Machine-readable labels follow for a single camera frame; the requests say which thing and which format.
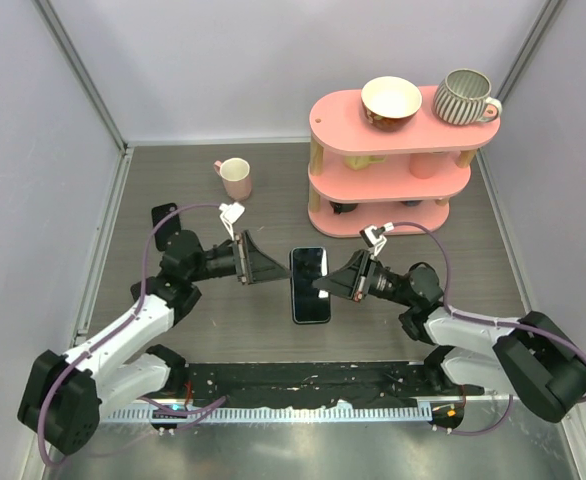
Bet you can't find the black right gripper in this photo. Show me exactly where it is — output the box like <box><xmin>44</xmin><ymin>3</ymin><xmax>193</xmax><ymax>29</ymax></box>
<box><xmin>312</xmin><ymin>249</ymin><xmax>415</xmax><ymax>308</ymax></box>

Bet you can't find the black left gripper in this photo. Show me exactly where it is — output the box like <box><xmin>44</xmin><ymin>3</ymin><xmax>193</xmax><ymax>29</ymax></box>
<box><xmin>188</xmin><ymin>231</ymin><xmax>292</xmax><ymax>286</ymax></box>

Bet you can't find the dark smartphone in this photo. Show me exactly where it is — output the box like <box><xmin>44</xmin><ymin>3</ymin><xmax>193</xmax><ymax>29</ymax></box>
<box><xmin>289</xmin><ymin>247</ymin><xmax>331</xmax><ymax>324</ymax></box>

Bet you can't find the black phone under arm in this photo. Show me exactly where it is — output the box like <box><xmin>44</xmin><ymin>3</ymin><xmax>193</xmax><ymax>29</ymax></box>
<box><xmin>129</xmin><ymin>277</ymin><xmax>155</xmax><ymax>302</ymax></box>

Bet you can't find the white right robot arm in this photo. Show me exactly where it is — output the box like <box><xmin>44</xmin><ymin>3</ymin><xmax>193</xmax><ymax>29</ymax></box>
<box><xmin>290</xmin><ymin>222</ymin><xmax>586</xmax><ymax>423</ymax></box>

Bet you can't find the dark green mug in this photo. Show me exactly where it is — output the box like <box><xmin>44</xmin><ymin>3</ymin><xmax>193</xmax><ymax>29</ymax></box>
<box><xmin>329</xmin><ymin>201</ymin><xmax>359</xmax><ymax>215</ymax></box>

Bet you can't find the pink faceted mug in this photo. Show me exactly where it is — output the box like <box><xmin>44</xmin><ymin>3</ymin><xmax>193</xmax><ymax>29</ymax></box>
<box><xmin>213</xmin><ymin>158</ymin><xmax>252</xmax><ymax>202</ymax></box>

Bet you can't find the pink three-tier wooden shelf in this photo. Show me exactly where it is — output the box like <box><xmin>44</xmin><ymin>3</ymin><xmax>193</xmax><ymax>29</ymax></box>
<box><xmin>308</xmin><ymin>86</ymin><xmax>500</xmax><ymax>238</ymax></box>

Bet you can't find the yellow mug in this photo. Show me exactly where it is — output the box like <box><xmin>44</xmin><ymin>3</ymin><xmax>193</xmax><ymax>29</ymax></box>
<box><xmin>344</xmin><ymin>155</ymin><xmax>386</xmax><ymax>171</ymax></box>

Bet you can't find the pink cup on shelf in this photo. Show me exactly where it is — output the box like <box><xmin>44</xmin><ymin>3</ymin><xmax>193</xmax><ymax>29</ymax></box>
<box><xmin>409</xmin><ymin>152</ymin><xmax>445</xmax><ymax>179</ymax></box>

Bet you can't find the white floral bowl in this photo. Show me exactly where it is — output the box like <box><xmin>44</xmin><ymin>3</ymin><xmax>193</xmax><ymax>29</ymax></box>
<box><xmin>361</xmin><ymin>76</ymin><xmax>423</xmax><ymax>132</ymax></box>

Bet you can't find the grey striped mug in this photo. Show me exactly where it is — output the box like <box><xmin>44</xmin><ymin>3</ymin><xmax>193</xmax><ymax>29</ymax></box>
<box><xmin>432</xmin><ymin>68</ymin><xmax>503</xmax><ymax>126</ymax></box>

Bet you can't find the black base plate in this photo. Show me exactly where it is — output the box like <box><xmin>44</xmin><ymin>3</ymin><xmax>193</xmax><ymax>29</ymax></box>
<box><xmin>145</xmin><ymin>361</ymin><xmax>484</xmax><ymax>409</ymax></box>

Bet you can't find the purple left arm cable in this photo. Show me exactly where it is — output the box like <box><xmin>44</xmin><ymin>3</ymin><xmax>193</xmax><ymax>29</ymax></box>
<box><xmin>37</xmin><ymin>202</ymin><xmax>232</xmax><ymax>467</ymax></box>

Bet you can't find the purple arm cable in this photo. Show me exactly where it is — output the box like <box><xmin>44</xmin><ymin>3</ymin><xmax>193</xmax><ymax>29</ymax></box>
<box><xmin>37</xmin><ymin>202</ymin><xmax>232</xmax><ymax>467</ymax></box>
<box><xmin>382</xmin><ymin>222</ymin><xmax>586</xmax><ymax>435</ymax></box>

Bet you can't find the white slotted cable duct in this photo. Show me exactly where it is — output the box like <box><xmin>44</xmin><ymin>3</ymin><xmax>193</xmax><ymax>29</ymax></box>
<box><xmin>103</xmin><ymin>400</ymin><xmax>432</xmax><ymax>425</ymax></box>

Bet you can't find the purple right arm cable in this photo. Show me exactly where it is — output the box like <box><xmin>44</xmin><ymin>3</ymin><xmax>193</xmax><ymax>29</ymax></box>
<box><xmin>382</xmin><ymin>222</ymin><xmax>586</xmax><ymax>435</ymax></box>

